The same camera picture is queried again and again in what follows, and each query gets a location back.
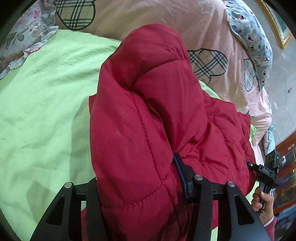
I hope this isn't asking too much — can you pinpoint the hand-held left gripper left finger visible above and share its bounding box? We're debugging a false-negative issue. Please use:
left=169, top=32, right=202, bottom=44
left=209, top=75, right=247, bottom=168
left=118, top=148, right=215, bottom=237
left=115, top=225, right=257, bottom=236
left=30, top=177, right=107, bottom=241

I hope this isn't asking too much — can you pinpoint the person's right forearm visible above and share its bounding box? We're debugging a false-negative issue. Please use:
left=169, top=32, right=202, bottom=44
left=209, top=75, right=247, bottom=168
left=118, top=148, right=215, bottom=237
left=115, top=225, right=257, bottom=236
left=262, top=214, right=278, bottom=241

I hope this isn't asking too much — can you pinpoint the floral ruffled cloth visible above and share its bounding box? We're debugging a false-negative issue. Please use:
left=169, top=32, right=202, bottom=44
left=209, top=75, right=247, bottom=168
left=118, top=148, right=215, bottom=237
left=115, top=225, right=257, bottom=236
left=0, top=0, right=59, bottom=80

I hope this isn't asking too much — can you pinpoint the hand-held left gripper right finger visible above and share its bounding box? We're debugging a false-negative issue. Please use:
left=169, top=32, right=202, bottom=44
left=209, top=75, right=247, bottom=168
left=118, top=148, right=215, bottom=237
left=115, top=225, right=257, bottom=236
left=173, top=152, right=271, bottom=241

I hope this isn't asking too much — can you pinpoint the wooden cabinet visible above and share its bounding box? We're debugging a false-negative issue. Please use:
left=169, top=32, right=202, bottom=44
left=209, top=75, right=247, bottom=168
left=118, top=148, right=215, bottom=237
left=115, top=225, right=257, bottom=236
left=274, top=141, right=296, bottom=214

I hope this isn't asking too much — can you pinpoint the person's right hand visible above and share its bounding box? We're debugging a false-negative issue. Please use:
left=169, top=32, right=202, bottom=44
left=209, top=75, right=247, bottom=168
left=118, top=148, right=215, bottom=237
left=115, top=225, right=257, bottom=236
left=251, top=185, right=276, bottom=225

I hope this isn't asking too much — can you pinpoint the pink quilt with plaid hearts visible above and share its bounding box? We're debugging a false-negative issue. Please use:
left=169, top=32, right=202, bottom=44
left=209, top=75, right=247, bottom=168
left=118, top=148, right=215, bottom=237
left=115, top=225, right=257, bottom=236
left=52, top=0, right=275, bottom=163

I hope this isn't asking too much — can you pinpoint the gold picture frame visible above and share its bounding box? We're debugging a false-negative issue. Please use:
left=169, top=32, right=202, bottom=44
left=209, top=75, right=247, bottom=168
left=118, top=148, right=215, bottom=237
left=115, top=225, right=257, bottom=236
left=254, top=0, right=294, bottom=49

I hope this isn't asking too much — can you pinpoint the blue patterned quilt lining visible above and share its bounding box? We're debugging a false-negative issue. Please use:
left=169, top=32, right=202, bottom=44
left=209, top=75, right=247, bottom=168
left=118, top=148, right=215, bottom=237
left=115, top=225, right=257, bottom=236
left=224, top=0, right=274, bottom=91

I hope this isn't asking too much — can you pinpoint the light green blanket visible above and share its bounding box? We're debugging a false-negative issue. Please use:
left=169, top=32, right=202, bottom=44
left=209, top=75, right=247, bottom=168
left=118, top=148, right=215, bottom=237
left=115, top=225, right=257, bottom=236
left=0, top=29, right=258, bottom=241

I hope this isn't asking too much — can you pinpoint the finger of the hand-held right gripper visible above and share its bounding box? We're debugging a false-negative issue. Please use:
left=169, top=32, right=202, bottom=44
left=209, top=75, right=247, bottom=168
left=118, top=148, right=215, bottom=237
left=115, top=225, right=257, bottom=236
left=246, top=161, right=259, bottom=172

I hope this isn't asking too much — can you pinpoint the red quilted jacket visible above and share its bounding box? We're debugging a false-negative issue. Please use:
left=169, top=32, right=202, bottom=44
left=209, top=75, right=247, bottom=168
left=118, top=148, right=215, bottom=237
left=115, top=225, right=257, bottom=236
left=81, top=23, right=256, bottom=241

